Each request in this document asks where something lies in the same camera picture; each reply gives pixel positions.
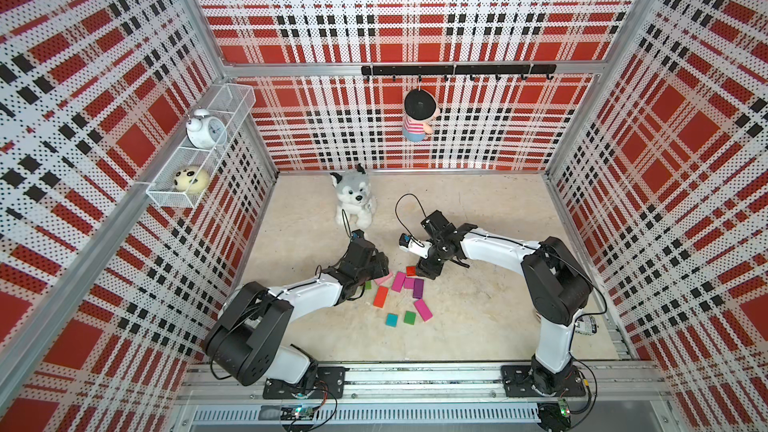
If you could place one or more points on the light pink block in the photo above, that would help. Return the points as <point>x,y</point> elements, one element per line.
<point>382,280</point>

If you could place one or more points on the cream panda ball toy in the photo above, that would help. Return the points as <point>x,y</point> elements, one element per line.
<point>192,180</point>

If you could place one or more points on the hanging doll with black hat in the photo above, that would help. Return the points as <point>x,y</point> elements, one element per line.
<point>419,110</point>

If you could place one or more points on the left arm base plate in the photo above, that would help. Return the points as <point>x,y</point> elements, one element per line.
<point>317,382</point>

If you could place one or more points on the white alarm clock on shelf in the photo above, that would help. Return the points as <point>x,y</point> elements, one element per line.
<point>205,131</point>

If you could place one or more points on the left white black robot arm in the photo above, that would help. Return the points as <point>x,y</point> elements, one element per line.
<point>246,340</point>

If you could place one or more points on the teal cube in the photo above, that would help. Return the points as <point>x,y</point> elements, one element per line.
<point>391,320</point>

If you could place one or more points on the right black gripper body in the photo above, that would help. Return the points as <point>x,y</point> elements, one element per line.
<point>434,262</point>

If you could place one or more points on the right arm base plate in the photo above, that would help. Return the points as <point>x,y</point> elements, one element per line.
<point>537,381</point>

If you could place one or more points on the red long block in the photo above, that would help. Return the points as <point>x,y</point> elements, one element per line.
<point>380,297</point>

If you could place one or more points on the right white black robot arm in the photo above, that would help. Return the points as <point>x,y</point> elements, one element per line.
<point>559,288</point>

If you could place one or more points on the magenta long block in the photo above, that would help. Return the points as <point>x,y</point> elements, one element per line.
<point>398,282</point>

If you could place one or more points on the black hook rail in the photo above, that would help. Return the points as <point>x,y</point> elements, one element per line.
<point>522,70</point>

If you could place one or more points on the white wire wall shelf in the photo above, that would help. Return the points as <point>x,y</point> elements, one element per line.
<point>230,102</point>

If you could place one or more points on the left green circuit board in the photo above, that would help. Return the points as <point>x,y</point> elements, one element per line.
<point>297,413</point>

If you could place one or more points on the right black controller puck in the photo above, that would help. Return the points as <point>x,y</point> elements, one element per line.
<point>554,416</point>

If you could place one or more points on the aluminium front rail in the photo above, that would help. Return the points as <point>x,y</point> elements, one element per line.
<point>432,396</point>

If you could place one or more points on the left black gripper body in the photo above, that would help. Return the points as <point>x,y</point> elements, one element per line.
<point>376,268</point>

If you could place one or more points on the husky plush toy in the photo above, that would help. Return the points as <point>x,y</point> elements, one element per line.
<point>355,198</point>

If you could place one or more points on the green cube lower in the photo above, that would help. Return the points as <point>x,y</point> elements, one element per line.
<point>409,318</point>

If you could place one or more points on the purple block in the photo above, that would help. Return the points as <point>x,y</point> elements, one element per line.
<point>418,289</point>

